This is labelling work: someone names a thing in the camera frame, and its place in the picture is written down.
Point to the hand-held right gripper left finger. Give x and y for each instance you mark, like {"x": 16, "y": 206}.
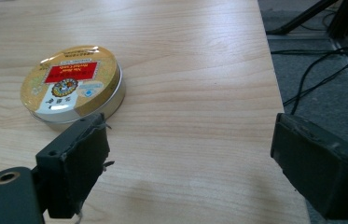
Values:
{"x": 69, "y": 161}

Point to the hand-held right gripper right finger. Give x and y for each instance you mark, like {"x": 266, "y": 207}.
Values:
{"x": 314, "y": 168}

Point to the round gold tin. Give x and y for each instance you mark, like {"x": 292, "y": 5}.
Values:
{"x": 69, "y": 84}

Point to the black stand leg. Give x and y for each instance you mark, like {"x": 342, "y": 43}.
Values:
{"x": 302, "y": 17}

